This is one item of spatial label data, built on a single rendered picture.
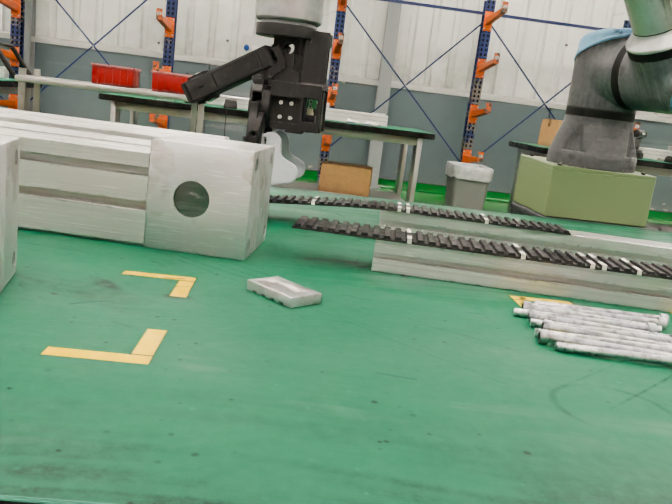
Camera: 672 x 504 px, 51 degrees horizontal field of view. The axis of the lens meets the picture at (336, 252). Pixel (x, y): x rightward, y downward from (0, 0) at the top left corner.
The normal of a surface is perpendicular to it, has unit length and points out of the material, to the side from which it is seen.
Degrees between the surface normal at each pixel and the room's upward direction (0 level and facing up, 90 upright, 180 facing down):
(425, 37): 90
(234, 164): 90
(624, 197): 90
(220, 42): 90
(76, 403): 0
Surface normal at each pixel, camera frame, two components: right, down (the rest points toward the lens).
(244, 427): 0.12, -0.97
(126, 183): -0.09, 0.20
